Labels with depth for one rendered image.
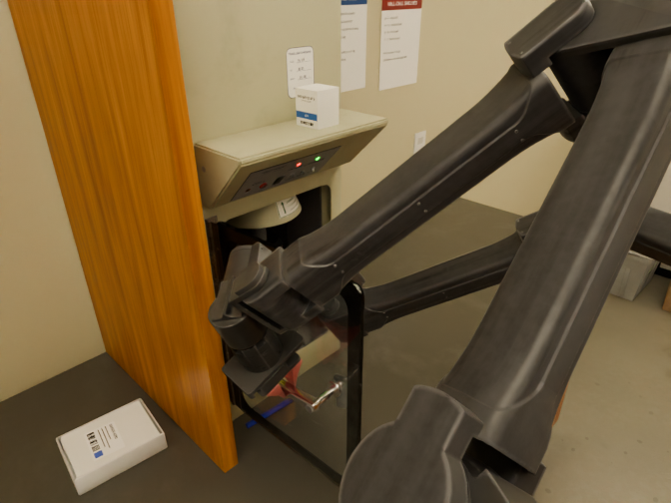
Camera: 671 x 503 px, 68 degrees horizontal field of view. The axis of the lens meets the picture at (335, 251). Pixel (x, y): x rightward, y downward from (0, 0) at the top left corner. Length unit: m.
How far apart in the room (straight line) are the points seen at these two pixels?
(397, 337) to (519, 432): 0.96
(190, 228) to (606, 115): 0.51
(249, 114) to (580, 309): 0.62
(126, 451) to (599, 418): 2.08
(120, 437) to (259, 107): 0.65
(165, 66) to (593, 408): 2.38
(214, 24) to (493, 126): 0.46
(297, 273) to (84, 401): 0.79
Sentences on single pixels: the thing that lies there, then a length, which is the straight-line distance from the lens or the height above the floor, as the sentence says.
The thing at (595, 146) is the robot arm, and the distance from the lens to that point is 0.40.
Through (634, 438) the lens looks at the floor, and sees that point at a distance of 2.61.
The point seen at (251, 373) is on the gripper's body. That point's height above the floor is 1.27.
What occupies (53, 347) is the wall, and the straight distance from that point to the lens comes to 1.32.
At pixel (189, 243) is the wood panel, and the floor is 1.40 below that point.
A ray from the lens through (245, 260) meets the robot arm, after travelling 0.65.
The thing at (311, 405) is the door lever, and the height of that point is 1.21.
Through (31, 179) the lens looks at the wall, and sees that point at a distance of 1.17.
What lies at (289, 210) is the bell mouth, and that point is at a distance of 0.96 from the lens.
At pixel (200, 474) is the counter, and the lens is 1.01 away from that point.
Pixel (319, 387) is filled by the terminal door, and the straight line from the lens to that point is 0.78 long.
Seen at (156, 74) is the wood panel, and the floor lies 1.62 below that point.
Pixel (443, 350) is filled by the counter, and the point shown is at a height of 0.94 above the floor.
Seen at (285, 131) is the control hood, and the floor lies 1.51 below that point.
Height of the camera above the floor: 1.72
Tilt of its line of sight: 28 degrees down
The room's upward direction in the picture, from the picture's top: straight up
